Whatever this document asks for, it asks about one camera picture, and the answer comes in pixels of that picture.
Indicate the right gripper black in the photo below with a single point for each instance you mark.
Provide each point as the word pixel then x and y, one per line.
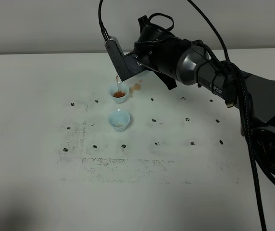
pixel 142 58

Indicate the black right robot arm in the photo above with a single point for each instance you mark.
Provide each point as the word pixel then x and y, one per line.
pixel 176 60

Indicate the spilled brown tea puddle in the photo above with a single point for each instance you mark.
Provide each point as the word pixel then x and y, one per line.
pixel 136 86

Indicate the far blue porcelain teacup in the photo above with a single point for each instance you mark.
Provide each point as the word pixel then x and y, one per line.
pixel 119 92

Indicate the blue porcelain teacup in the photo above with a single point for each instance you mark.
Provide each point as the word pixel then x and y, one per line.
pixel 119 92
pixel 119 120

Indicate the near blue porcelain teacup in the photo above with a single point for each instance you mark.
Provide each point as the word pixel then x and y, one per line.
pixel 119 120

